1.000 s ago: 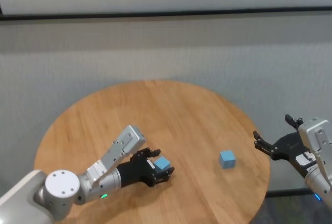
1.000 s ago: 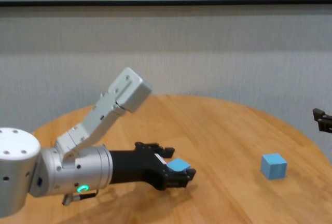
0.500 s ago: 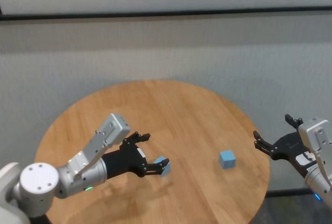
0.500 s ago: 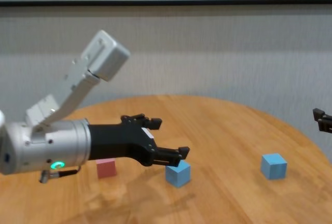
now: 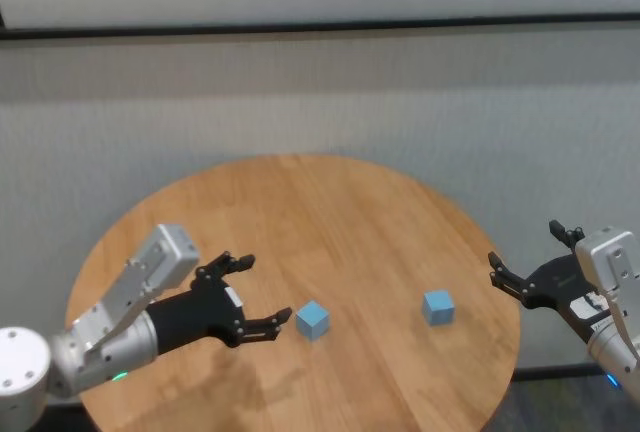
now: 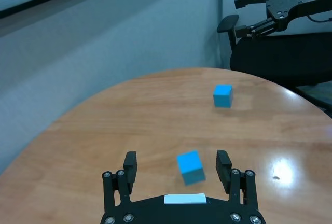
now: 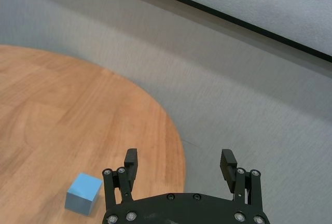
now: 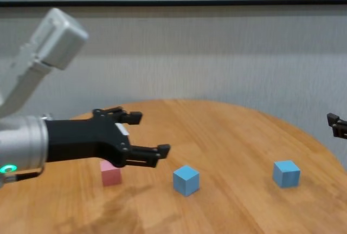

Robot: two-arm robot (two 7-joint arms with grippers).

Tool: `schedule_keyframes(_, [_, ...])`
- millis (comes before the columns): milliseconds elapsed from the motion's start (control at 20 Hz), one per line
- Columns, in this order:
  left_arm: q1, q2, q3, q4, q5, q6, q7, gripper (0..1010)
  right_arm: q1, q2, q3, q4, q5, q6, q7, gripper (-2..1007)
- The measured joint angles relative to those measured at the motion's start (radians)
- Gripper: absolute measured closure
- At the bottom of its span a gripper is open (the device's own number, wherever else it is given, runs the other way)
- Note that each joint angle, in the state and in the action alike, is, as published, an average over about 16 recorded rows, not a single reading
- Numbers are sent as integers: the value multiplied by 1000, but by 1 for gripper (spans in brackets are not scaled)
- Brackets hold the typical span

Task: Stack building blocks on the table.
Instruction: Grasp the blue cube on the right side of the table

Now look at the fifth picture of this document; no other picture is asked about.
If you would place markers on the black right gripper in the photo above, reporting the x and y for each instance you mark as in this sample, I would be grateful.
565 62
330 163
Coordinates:
560 282

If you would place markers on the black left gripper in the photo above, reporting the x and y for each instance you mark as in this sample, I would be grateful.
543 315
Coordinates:
200 312

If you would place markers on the blue cube block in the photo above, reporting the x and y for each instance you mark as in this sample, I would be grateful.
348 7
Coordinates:
438 308
312 319

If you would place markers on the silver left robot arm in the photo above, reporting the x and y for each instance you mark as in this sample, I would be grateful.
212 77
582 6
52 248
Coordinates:
25 372

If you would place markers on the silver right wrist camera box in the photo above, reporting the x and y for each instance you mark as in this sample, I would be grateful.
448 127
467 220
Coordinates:
610 257

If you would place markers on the black wall baseboard strip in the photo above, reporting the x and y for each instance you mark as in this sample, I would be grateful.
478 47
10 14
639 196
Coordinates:
320 27

